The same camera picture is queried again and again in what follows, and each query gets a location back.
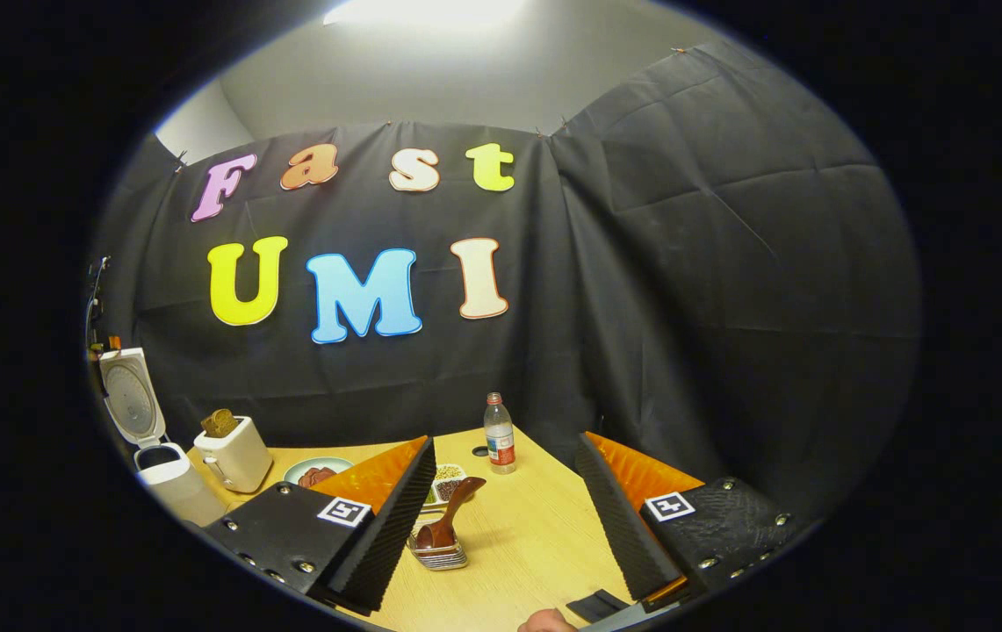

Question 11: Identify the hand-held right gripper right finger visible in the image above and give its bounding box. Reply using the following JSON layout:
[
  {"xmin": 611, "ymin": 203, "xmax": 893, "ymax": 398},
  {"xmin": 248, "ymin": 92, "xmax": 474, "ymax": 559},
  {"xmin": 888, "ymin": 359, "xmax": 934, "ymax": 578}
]
[{"xmin": 573, "ymin": 432, "xmax": 796, "ymax": 607}]

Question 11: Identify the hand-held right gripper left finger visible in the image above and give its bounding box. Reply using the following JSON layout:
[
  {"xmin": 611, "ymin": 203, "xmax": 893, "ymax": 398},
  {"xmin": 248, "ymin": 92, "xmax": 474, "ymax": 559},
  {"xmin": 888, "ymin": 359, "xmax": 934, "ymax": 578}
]
[{"xmin": 202, "ymin": 436, "xmax": 438, "ymax": 615}]

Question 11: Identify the brown wooden spoon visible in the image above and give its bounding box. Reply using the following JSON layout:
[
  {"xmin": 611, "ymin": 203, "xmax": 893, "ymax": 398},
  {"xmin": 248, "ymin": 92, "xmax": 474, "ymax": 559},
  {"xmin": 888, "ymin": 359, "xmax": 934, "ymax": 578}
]
[{"xmin": 415, "ymin": 477, "xmax": 487, "ymax": 551}]

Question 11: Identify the white divided rice dish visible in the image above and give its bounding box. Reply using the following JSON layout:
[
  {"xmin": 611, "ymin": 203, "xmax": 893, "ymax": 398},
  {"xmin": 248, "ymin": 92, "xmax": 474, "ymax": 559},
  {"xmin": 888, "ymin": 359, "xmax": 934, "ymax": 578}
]
[{"xmin": 424, "ymin": 463, "xmax": 468, "ymax": 510}]

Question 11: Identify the white rice cooker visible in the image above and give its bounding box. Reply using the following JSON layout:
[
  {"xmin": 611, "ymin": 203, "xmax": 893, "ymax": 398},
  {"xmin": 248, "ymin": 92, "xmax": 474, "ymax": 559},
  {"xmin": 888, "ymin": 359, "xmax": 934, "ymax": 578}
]
[{"xmin": 99, "ymin": 348, "xmax": 229, "ymax": 528}]

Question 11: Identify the pale green plate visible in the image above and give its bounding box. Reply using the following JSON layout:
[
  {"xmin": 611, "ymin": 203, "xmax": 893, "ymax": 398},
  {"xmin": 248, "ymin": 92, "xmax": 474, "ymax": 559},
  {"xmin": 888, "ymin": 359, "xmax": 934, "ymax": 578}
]
[{"xmin": 283, "ymin": 456, "xmax": 355, "ymax": 489}]

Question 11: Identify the clear plastic water bottle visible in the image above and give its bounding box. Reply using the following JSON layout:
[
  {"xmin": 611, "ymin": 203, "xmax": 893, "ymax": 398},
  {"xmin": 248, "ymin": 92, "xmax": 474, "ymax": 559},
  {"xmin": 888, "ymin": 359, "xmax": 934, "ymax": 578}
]
[{"xmin": 483, "ymin": 392, "xmax": 517, "ymax": 475}]

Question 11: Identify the white toaster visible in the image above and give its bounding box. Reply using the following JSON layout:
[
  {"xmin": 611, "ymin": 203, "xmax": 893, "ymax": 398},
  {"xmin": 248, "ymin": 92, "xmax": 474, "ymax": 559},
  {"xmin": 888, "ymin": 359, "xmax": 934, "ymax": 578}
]
[{"xmin": 193, "ymin": 415, "xmax": 275, "ymax": 494}]

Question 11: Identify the large ceiling light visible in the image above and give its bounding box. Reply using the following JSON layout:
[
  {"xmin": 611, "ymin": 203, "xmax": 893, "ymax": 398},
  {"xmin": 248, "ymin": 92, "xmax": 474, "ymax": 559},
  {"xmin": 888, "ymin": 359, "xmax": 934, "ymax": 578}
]
[{"xmin": 322, "ymin": 0, "xmax": 528, "ymax": 32}]

